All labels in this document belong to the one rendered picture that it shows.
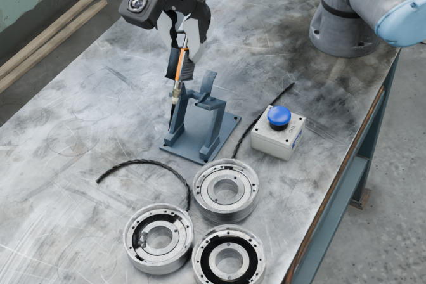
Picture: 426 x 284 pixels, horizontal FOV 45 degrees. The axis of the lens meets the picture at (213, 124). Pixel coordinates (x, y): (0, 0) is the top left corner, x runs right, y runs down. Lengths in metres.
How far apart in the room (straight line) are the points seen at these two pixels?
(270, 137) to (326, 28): 0.31
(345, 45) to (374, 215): 0.87
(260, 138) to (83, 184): 0.31
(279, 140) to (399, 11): 0.28
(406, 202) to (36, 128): 1.27
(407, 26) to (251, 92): 0.31
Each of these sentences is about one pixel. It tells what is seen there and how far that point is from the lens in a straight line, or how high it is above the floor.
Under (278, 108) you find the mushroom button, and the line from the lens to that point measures 0.88.
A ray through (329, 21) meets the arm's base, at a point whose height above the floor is 0.87.
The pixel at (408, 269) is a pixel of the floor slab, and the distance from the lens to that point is 1.75.
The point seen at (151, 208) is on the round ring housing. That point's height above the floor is 0.84.
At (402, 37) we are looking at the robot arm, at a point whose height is 0.94.
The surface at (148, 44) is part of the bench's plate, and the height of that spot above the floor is 0.80.
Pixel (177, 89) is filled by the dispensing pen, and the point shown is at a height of 0.96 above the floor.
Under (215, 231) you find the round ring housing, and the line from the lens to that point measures 0.78.
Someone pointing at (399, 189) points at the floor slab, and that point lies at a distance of 1.91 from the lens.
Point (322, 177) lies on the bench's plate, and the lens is 0.88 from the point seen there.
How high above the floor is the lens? 1.50
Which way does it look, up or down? 47 degrees down
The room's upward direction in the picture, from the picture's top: 5 degrees counter-clockwise
